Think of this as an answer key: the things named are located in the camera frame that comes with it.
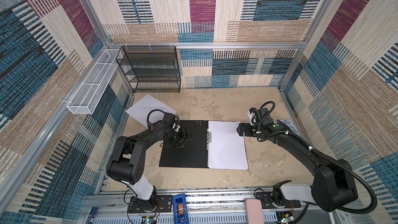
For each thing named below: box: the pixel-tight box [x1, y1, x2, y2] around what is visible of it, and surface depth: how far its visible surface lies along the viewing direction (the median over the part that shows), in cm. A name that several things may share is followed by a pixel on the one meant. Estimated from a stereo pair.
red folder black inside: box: [159, 120, 212, 169], surface depth 91 cm
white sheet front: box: [207, 120, 249, 171], surface depth 91 cm
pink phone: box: [245, 198, 265, 224], surface depth 70 cm
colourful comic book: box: [276, 119, 301, 135], surface depth 101 cm
